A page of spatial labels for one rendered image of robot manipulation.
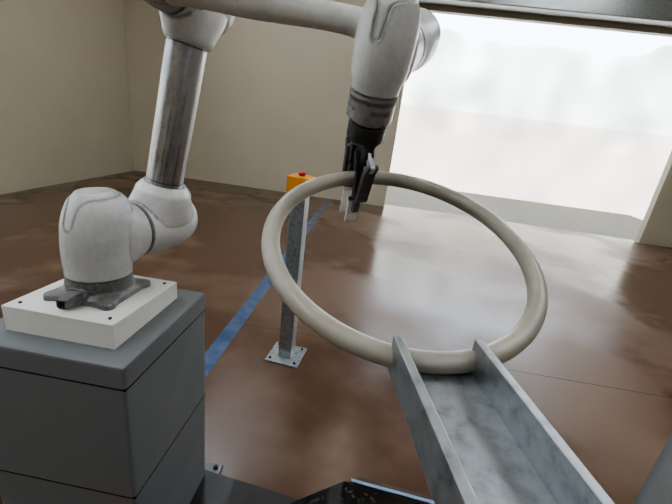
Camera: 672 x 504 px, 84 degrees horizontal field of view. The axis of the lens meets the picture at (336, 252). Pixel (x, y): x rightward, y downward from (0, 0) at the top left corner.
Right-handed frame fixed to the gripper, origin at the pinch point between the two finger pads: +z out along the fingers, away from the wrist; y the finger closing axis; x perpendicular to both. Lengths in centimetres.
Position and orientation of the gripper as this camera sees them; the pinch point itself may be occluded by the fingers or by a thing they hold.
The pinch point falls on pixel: (350, 205)
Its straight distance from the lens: 86.4
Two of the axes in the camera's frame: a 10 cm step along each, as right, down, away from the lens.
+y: 3.0, 6.8, -6.7
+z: -1.5, 7.3, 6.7
